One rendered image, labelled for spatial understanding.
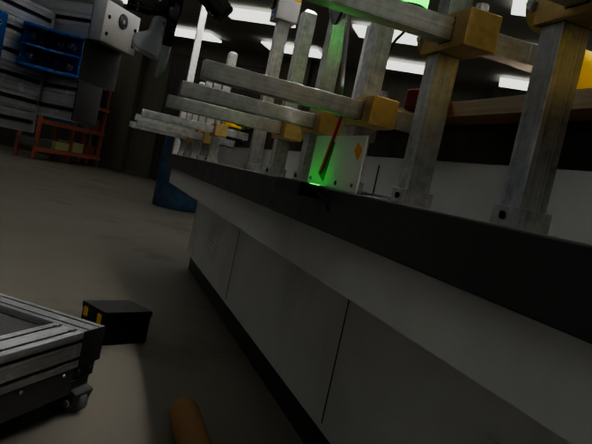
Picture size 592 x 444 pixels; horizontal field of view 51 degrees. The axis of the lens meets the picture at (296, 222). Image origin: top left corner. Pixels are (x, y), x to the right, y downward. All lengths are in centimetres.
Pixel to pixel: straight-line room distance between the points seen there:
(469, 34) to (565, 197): 28
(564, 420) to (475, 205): 58
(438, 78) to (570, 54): 25
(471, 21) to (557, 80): 20
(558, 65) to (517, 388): 34
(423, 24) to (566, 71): 23
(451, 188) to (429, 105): 33
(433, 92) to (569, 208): 26
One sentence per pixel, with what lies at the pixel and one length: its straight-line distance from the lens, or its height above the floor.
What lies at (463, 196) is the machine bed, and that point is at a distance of 118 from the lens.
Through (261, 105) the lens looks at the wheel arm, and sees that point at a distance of 130.
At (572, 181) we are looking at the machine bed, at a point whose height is 78.
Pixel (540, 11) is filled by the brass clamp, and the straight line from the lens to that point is 75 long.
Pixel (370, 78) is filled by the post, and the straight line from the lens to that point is 115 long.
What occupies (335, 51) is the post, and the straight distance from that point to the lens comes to 140.
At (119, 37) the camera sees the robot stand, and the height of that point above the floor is 93.
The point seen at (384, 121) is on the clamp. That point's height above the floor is 83.
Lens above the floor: 70
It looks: 4 degrees down
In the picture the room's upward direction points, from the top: 12 degrees clockwise
